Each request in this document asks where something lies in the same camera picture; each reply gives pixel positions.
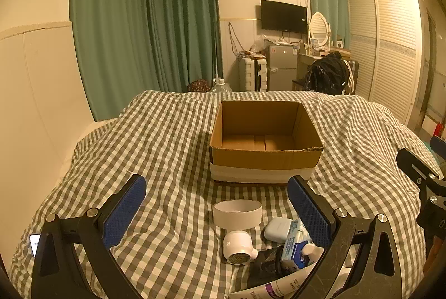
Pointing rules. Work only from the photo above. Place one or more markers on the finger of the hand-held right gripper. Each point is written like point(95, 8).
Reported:
point(438, 144)
point(414, 166)

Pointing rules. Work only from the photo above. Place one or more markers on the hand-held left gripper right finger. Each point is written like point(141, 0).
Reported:
point(310, 212)

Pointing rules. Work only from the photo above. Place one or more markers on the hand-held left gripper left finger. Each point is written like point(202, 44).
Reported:
point(125, 212)

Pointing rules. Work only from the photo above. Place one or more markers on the tissue pack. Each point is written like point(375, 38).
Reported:
point(296, 232)

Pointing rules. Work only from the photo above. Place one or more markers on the white earbuds case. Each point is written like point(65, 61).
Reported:
point(277, 230)

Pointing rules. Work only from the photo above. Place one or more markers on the blue bottle with white cap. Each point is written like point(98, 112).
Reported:
point(292, 254)

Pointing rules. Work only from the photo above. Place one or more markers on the cardboard box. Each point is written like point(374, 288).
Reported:
point(264, 159)

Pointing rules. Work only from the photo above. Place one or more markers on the dark glossy pouch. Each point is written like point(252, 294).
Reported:
point(264, 267)

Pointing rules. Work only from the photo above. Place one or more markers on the white tape roll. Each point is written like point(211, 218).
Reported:
point(237, 217)

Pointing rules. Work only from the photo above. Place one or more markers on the white round lint shaver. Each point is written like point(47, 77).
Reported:
point(237, 245)

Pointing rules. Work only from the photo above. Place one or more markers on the white and purple tube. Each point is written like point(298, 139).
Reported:
point(278, 288)

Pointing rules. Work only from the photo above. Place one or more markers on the green checked blanket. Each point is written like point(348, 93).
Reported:
point(167, 145)

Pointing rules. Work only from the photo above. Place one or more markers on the smartphone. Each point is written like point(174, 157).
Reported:
point(35, 245)

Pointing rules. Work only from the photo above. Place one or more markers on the white louvred wardrobe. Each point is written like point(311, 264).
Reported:
point(386, 48)

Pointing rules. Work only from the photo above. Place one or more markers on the black clothes pile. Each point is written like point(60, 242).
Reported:
point(325, 76)

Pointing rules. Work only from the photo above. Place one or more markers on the brown patterned cushion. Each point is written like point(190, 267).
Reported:
point(198, 86)

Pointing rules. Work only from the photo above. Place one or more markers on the small silver fridge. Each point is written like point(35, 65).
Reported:
point(281, 69)

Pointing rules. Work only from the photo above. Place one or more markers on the white ribbed suitcase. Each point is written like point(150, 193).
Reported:
point(251, 74)

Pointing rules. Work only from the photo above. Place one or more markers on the white dressing table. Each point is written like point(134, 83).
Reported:
point(305, 62)

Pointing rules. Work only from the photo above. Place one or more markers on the clear water jug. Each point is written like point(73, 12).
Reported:
point(221, 87)

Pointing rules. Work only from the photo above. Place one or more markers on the oval white vanity mirror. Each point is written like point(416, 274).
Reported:
point(319, 27)

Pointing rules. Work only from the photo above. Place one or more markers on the clear plastic bag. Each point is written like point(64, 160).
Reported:
point(259, 44)

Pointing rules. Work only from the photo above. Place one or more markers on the narrow light green curtain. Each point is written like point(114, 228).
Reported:
point(325, 2)

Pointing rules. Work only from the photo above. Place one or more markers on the wide green curtain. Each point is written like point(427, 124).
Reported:
point(108, 23)

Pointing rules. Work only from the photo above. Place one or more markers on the green corner curtain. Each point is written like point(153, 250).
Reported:
point(181, 16)

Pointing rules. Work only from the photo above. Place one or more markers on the black wall television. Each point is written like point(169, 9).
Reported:
point(283, 17)

